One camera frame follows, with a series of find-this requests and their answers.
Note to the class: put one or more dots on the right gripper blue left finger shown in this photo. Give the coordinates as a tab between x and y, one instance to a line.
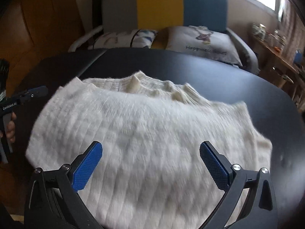
74	179

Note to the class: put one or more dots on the person left hand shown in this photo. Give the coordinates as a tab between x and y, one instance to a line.
10	133

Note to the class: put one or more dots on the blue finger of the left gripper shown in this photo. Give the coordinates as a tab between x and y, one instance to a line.
38	92

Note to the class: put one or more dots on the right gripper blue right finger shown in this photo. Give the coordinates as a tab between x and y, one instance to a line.
227	179

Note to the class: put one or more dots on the grey deer print pillow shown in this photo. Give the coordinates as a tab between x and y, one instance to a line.
202	42

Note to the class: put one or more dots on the multicolour sofa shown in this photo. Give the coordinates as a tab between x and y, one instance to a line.
125	15

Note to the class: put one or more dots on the triangle pattern pillow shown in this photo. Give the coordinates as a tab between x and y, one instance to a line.
139	38

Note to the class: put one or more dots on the wooden side table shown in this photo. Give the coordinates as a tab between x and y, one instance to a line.
282	74

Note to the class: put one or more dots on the blue folding chair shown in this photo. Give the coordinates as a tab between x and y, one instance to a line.
298	57

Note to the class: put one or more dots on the cream knitted sweater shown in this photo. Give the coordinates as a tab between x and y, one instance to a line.
151	174

